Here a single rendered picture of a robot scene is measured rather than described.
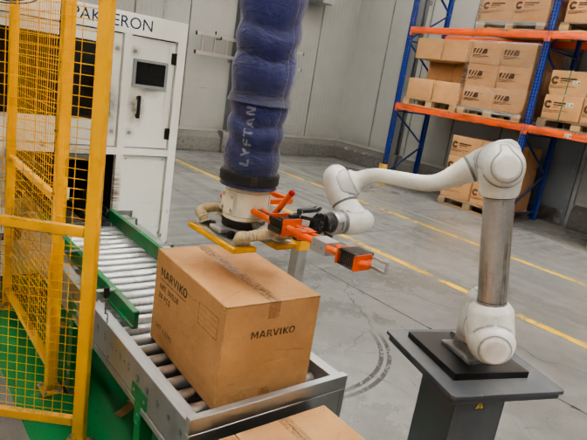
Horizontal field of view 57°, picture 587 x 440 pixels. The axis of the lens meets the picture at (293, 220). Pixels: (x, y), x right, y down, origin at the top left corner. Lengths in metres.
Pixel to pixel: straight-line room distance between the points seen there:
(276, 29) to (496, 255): 1.06
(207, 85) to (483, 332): 10.13
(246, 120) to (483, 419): 1.46
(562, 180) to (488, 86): 2.11
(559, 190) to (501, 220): 8.61
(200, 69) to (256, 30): 9.60
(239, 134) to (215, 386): 0.88
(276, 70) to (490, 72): 8.06
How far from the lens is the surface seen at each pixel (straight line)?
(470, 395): 2.08
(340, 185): 2.11
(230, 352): 1.93
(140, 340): 2.47
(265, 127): 1.96
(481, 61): 9.96
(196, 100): 11.55
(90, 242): 2.32
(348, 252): 1.63
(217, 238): 2.01
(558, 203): 10.53
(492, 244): 1.94
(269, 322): 1.96
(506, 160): 1.84
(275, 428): 2.01
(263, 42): 1.93
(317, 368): 2.33
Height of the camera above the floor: 1.70
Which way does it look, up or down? 14 degrees down
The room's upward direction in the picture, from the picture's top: 9 degrees clockwise
